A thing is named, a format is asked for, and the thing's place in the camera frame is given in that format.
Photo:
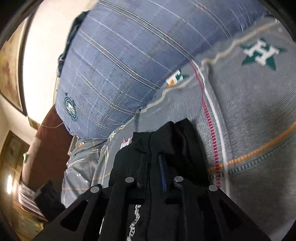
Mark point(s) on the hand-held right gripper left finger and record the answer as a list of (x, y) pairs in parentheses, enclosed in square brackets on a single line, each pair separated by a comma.
[(143, 166)]

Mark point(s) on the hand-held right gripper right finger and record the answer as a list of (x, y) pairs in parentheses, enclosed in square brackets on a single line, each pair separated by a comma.
[(161, 171)]

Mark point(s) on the black pants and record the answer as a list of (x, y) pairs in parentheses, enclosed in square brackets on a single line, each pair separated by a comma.
[(178, 143)]

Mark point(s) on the brown headboard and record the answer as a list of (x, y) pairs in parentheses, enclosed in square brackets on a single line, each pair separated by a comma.
[(48, 150)]

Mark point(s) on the wooden cabinet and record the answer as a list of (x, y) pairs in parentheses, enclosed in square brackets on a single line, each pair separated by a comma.
[(11, 166)]

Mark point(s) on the grey star print bed sheet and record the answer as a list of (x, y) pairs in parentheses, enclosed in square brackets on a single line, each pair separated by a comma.
[(254, 115)]

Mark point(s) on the blue plaid pillow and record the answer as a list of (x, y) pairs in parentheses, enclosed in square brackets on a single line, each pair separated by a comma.
[(129, 58)]

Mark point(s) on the dark denim clothing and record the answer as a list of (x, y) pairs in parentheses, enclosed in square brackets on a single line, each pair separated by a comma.
[(74, 34)]

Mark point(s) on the light wooden bed rail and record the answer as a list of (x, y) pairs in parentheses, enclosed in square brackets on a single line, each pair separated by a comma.
[(73, 143)]

